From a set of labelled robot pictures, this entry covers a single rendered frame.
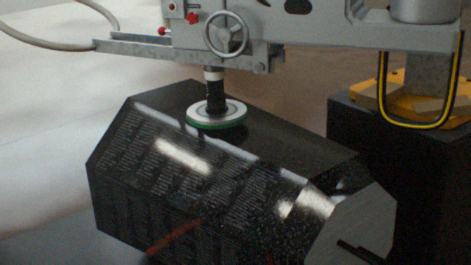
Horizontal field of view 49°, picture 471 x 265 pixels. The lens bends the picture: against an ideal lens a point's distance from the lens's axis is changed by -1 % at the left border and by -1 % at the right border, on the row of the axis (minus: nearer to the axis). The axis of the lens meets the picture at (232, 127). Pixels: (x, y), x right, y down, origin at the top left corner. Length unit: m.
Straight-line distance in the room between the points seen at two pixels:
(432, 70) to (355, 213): 0.81
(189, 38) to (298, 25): 0.36
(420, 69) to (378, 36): 0.72
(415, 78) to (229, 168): 0.91
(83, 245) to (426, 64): 1.78
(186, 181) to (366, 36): 0.76
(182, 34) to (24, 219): 1.70
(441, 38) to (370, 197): 0.52
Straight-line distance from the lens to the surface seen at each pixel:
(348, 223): 1.61
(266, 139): 1.75
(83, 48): 1.93
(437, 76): 2.21
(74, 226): 2.87
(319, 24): 1.53
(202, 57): 1.74
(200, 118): 1.79
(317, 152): 1.67
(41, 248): 2.77
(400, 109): 2.12
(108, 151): 2.14
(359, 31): 1.51
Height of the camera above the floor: 1.57
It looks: 24 degrees down
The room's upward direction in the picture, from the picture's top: 3 degrees counter-clockwise
